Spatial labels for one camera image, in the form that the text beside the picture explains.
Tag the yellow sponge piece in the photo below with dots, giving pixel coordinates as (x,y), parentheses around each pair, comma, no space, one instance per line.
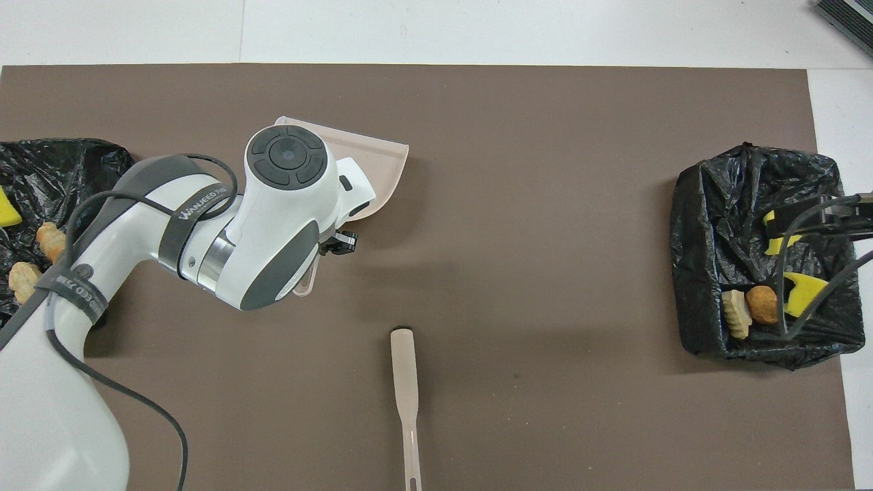
(801,290)
(7,211)
(771,245)

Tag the beige plastic dustpan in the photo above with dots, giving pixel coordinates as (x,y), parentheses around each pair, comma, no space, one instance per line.
(378,164)

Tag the brown bread nugget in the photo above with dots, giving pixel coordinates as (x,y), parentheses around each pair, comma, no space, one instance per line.
(763,305)

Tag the striped bread roll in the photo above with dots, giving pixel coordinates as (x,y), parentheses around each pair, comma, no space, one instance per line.
(736,315)

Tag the beige brush black bristles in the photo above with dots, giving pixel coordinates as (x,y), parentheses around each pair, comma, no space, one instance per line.
(404,382)

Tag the striped croissant piece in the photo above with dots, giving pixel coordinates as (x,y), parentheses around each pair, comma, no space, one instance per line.
(50,242)

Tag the pale bread piece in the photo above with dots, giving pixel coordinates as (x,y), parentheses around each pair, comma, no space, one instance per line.
(24,281)

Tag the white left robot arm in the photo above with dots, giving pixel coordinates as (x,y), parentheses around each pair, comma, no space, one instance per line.
(273,218)

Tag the bin with black bag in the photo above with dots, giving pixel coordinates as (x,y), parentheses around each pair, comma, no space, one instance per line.
(54,177)
(716,259)

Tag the dark ribbed panel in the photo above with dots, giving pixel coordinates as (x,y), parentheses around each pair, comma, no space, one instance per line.
(849,20)

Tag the brown table mat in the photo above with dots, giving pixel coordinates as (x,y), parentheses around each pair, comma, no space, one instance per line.
(545,136)

